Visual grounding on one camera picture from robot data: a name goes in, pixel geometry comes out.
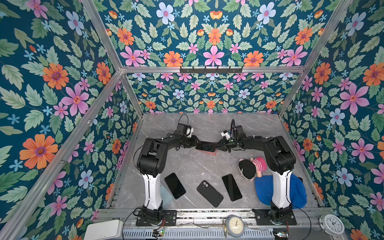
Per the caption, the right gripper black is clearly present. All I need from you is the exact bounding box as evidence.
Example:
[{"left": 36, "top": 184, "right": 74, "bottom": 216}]
[{"left": 213, "top": 137, "right": 239, "bottom": 153}]

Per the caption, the black phone pink edge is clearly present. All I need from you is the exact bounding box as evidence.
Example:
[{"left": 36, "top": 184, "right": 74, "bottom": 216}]
[{"left": 196, "top": 142, "right": 218, "bottom": 151}]

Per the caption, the pink phone case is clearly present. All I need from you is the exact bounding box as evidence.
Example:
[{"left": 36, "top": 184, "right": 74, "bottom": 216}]
[{"left": 197, "top": 149, "right": 217, "bottom": 156}]

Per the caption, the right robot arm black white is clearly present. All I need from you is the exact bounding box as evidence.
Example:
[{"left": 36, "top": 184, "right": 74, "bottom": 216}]
[{"left": 217, "top": 136, "right": 296, "bottom": 211}]

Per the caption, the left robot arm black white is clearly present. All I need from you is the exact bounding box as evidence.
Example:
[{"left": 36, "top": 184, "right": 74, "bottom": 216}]
[{"left": 137, "top": 134, "right": 199, "bottom": 211}]

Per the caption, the black phone lower left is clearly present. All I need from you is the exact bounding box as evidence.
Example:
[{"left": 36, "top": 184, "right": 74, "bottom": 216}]
[{"left": 165, "top": 173, "right": 186, "bottom": 200}]

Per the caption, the black phone lower right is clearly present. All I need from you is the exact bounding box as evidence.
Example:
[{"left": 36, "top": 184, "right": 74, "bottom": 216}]
[{"left": 222, "top": 174, "right": 243, "bottom": 202}]

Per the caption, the light blue phone case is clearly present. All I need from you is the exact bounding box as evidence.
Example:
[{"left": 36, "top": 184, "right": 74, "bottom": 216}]
[{"left": 160, "top": 184, "right": 174, "bottom": 208}]

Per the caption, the blue cloth hat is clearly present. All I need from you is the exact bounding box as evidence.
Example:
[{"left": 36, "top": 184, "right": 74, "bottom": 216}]
[{"left": 255, "top": 175, "right": 307, "bottom": 209}]

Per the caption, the round beige clock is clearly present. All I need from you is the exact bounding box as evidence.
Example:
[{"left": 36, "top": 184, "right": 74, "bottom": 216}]
[{"left": 225, "top": 215, "right": 245, "bottom": 238}]

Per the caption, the white box device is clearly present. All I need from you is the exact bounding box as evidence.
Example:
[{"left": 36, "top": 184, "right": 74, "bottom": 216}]
[{"left": 84, "top": 220, "right": 123, "bottom": 240}]

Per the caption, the white alarm clock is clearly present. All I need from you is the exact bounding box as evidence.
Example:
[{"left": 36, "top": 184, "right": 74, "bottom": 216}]
[{"left": 319, "top": 214, "right": 345, "bottom": 236}]

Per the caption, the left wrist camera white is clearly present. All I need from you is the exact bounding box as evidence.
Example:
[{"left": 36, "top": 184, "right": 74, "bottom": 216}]
[{"left": 186, "top": 127, "right": 194, "bottom": 138}]

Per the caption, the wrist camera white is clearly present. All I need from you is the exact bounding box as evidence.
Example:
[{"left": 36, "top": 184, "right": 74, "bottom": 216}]
[
  {"left": 186, "top": 127, "right": 194, "bottom": 138},
  {"left": 221, "top": 130, "right": 232, "bottom": 140}
]

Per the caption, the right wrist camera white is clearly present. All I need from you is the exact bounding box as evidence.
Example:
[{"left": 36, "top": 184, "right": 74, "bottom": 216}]
[{"left": 221, "top": 130, "right": 232, "bottom": 140}]

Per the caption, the black phone case camera cutout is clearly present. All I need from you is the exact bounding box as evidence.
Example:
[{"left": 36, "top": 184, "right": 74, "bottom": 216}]
[{"left": 197, "top": 181, "right": 224, "bottom": 208}]

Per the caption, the black hook rail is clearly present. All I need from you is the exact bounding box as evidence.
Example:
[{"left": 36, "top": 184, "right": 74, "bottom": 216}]
[{"left": 179, "top": 66, "right": 243, "bottom": 75}]

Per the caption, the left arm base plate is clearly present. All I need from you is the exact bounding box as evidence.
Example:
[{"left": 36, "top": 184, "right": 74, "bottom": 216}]
[{"left": 136, "top": 210, "right": 178, "bottom": 227}]

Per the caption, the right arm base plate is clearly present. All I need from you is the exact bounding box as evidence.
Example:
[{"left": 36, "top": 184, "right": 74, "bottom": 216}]
[{"left": 252, "top": 209, "right": 297, "bottom": 226}]

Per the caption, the aluminium front rail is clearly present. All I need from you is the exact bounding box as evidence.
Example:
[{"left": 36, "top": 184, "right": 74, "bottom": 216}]
[{"left": 95, "top": 208, "right": 335, "bottom": 223}]

